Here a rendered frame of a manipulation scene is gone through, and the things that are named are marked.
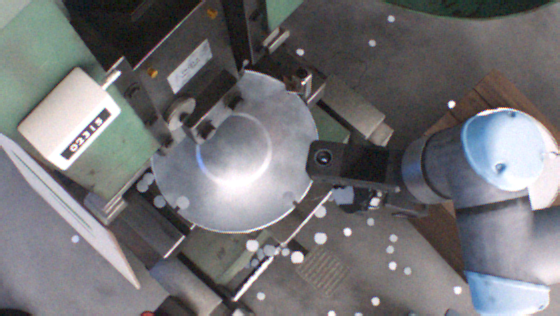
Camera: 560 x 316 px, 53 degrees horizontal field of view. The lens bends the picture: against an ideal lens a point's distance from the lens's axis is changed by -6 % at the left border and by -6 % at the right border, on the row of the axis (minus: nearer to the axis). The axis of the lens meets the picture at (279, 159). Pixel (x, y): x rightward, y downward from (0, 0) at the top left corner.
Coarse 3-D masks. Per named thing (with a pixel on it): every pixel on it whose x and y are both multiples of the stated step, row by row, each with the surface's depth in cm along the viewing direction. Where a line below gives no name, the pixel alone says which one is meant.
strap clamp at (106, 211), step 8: (144, 168) 104; (136, 176) 103; (128, 184) 103; (120, 192) 102; (88, 200) 104; (96, 200) 102; (104, 200) 102; (112, 200) 102; (120, 200) 104; (88, 208) 105; (96, 208) 103; (104, 208) 101; (112, 208) 103; (120, 208) 105; (96, 216) 104; (104, 216) 103; (112, 216) 104
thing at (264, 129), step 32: (256, 96) 103; (224, 128) 101; (256, 128) 101; (288, 128) 101; (160, 160) 100; (192, 160) 100; (224, 160) 100; (256, 160) 99; (288, 160) 100; (160, 192) 98; (192, 192) 99; (224, 192) 99; (256, 192) 99; (224, 224) 97; (256, 224) 97
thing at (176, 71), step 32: (128, 0) 63; (160, 0) 65; (192, 0) 65; (128, 32) 64; (160, 32) 64; (192, 32) 68; (224, 32) 75; (160, 64) 67; (192, 64) 74; (224, 64) 83; (160, 96) 73; (192, 96) 82; (224, 96) 83; (192, 128) 82
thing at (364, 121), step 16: (288, 48) 123; (304, 64) 122; (336, 80) 119; (336, 96) 118; (352, 96) 118; (336, 112) 117; (352, 112) 117; (368, 112) 117; (352, 128) 118; (368, 128) 116; (384, 128) 118; (352, 144) 131; (368, 144) 120; (384, 144) 123
